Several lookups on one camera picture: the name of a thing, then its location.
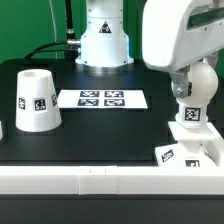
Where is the white lamp base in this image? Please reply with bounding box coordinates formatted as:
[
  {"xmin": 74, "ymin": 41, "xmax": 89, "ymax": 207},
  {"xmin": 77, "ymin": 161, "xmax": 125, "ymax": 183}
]
[{"xmin": 155, "ymin": 121, "xmax": 218, "ymax": 168}]

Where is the thin grey cable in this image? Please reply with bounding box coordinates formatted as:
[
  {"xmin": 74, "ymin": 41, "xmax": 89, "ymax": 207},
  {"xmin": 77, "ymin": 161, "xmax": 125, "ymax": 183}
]
[{"xmin": 48, "ymin": 0, "xmax": 58, "ymax": 42}]

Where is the white fence wall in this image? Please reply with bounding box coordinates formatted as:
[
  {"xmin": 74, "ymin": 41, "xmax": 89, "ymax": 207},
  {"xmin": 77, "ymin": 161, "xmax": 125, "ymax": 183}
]
[
  {"xmin": 204, "ymin": 122, "xmax": 224, "ymax": 168},
  {"xmin": 0, "ymin": 166, "xmax": 224, "ymax": 195}
]

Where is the white marker sheet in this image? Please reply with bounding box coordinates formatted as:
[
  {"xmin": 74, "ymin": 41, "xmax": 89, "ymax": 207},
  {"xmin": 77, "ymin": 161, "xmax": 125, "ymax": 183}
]
[{"xmin": 58, "ymin": 90, "xmax": 148, "ymax": 109}]

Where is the white lamp bulb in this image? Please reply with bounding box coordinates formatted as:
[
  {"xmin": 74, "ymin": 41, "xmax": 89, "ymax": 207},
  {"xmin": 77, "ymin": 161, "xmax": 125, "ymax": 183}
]
[{"xmin": 171, "ymin": 61, "xmax": 218, "ymax": 129}]

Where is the white lamp shade cone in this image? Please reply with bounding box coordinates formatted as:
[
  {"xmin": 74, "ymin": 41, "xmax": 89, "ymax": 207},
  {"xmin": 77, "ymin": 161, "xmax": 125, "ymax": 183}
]
[{"xmin": 15, "ymin": 69, "xmax": 62, "ymax": 132}]

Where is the white front fence wall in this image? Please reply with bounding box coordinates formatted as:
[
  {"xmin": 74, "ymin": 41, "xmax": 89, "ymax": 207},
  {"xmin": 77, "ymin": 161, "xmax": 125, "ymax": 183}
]
[{"xmin": 0, "ymin": 166, "xmax": 224, "ymax": 195}]

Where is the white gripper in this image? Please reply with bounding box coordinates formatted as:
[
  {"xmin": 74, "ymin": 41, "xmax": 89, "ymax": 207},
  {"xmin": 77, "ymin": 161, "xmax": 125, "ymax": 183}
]
[{"xmin": 142, "ymin": 0, "xmax": 224, "ymax": 98}]

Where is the black cable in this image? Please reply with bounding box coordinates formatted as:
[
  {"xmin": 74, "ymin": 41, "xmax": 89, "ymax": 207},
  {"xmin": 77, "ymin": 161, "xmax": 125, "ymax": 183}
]
[{"xmin": 23, "ymin": 0, "xmax": 82, "ymax": 61}]

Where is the white part at left edge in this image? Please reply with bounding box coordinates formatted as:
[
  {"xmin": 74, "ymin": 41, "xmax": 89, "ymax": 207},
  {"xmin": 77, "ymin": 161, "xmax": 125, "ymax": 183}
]
[{"xmin": 0, "ymin": 120, "xmax": 3, "ymax": 141}]

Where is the white right fence wall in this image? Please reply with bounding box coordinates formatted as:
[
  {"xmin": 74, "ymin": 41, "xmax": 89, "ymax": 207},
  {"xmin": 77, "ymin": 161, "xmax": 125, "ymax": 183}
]
[{"xmin": 204, "ymin": 122, "xmax": 224, "ymax": 168}]

